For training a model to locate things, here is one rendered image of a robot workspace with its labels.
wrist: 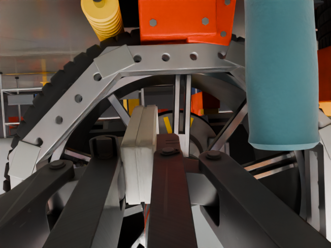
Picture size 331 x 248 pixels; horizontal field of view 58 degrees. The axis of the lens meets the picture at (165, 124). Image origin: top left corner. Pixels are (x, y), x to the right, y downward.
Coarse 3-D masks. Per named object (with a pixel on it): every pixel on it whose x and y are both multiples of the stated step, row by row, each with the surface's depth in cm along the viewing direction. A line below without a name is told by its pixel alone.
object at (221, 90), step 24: (216, 72) 56; (120, 96) 72; (216, 96) 77; (240, 96) 62; (96, 120) 75; (240, 120) 59; (72, 144) 61; (216, 144) 58; (264, 168) 75; (288, 168) 60; (288, 192) 63; (144, 240) 58
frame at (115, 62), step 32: (96, 64) 46; (128, 64) 46; (160, 64) 47; (192, 64) 47; (224, 64) 47; (64, 96) 46; (96, 96) 46; (64, 128) 46; (320, 128) 49; (32, 160) 45; (320, 160) 50; (320, 192) 51; (320, 224) 51
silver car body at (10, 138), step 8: (208, 120) 281; (216, 120) 281; (224, 120) 281; (96, 128) 270; (104, 128) 242; (112, 128) 242; (120, 128) 130; (0, 136) 103; (8, 136) 100; (0, 144) 91; (8, 144) 91; (0, 152) 91; (8, 152) 91; (0, 160) 91; (0, 168) 91; (0, 176) 92; (0, 184) 92; (0, 192) 92
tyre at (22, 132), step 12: (120, 36) 54; (132, 36) 54; (96, 48) 54; (84, 60) 54; (60, 72) 54; (72, 72) 54; (228, 72) 56; (48, 84) 54; (60, 84) 54; (72, 84) 54; (36, 96) 54; (48, 96) 53; (60, 96) 54; (36, 108) 53; (48, 108) 53; (24, 120) 54; (36, 120) 53; (24, 132) 53; (12, 144) 54
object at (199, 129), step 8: (160, 120) 105; (200, 120) 107; (160, 128) 105; (192, 128) 106; (200, 128) 107; (208, 128) 107; (192, 136) 106; (200, 136) 107; (208, 136) 107; (192, 144) 102; (200, 144) 107; (192, 152) 102; (200, 152) 107
